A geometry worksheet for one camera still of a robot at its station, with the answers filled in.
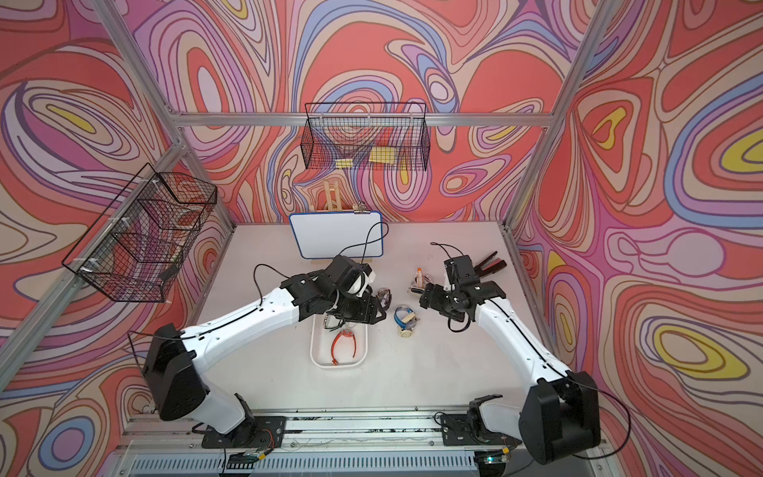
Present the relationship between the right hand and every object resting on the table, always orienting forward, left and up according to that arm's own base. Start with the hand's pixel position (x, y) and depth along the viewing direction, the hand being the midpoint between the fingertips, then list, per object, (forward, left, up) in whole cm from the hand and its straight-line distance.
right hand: (435, 311), depth 83 cm
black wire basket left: (+10, +77, +20) cm, 80 cm away
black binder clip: (+28, +20, +15) cm, 37 cm away
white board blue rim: (+26, +33, +5) cm, 43 cm away
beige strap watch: (+1, +6, -7) cm, 10 cm away
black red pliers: (+20, -23, -7) cm, 31 cm away
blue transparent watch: (+4, +10, -8) cm, 13 cm away
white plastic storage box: (-5, +26, -10) cm, 28 cm away
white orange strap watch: (+16, +2, -5) cm, 17 cm away
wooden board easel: (+52, +34, -2) cm, 62 cm away
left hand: (-4, +14, +5) cm, 16 cm away
